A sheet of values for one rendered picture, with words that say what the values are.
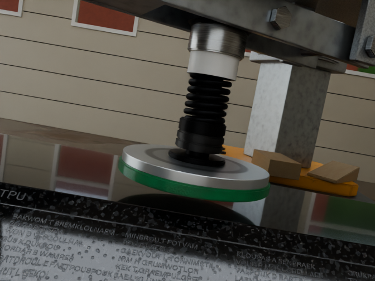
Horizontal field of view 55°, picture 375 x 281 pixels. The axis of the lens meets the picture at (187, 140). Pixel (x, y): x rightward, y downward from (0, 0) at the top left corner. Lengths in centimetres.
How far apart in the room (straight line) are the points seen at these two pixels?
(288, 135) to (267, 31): 88
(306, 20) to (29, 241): 45
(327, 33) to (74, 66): 656
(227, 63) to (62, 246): 30
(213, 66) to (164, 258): 25
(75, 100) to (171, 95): 178
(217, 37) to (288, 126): 89
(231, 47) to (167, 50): 620
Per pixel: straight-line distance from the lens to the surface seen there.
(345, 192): 128
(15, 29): 748
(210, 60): 48
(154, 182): 43
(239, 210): 52
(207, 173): 44
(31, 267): 45
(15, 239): 47
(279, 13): 49
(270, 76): 140
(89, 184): 53
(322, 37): 55
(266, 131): 137
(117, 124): 678
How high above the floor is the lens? 97
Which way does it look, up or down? 7 degrees down
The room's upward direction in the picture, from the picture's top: 10 degrees clockwise
